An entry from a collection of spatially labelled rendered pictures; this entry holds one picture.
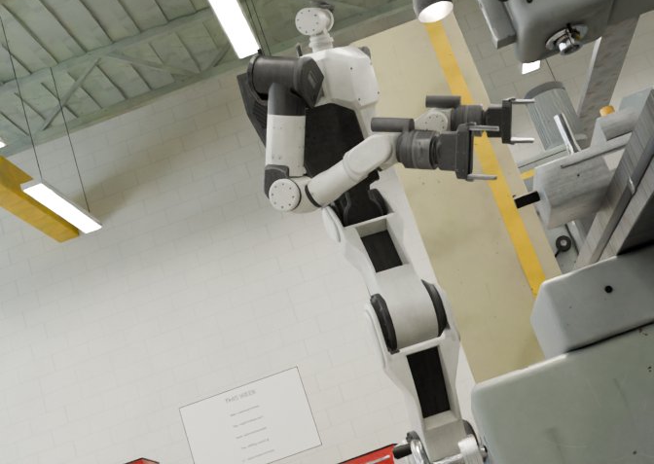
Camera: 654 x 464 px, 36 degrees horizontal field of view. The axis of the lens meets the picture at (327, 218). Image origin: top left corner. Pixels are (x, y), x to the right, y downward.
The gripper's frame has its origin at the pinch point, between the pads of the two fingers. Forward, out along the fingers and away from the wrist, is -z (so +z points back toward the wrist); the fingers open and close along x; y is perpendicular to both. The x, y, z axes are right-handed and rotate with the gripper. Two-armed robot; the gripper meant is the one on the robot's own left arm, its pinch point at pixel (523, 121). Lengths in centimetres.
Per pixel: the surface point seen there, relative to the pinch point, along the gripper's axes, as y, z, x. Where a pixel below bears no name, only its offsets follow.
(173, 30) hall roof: 748, 410, -66
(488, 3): -69, 4, 38
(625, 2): -62, -22, 37
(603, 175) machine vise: -115, -18, 16
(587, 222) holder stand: -60, -17, -9
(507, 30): -72, 0, 33
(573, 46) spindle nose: -69, -13, 30
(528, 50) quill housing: -70, -4, 29
